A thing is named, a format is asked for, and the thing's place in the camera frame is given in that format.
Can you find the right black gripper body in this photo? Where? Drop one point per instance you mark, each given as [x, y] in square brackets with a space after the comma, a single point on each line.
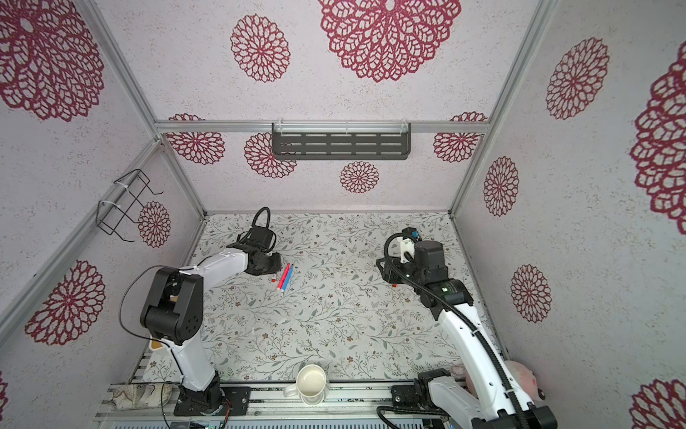
[399, 273]

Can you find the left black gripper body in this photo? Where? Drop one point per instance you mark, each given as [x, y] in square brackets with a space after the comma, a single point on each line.
[271, 264]

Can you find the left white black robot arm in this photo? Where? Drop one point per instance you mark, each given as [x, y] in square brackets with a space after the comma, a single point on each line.
[173, 314]

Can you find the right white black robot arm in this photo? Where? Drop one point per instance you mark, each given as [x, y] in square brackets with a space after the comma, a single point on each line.
[471, 348]

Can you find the pink marker pen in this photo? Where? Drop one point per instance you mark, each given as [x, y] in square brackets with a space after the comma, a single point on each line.
[285, 276]

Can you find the blue marker pen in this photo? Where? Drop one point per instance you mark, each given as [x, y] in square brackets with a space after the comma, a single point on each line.
[288, 280]

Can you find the white ceramic mug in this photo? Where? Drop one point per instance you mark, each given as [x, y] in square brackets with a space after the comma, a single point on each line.
[311, 385]

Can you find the pink plush toy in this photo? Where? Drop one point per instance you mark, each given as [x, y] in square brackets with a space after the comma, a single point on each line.
[526, 379]

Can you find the crumpled patterned cloth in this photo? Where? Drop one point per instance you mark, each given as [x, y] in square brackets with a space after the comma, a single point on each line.
[141, 396]

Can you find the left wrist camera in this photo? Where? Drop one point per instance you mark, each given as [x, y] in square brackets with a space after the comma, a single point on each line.
[260, 237]

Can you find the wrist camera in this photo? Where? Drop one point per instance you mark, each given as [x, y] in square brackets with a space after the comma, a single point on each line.
[260, 237]
[407, 244]

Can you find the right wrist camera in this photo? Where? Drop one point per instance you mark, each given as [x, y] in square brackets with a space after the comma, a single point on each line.
[407, 244]

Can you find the dark grey wall shelf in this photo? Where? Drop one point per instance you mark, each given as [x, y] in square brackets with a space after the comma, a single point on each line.
[341, 142]

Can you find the black wire wall rack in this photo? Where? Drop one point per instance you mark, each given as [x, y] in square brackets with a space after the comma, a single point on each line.
[113, 211]

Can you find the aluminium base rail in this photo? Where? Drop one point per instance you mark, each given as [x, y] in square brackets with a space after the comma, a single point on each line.
[346, 405]

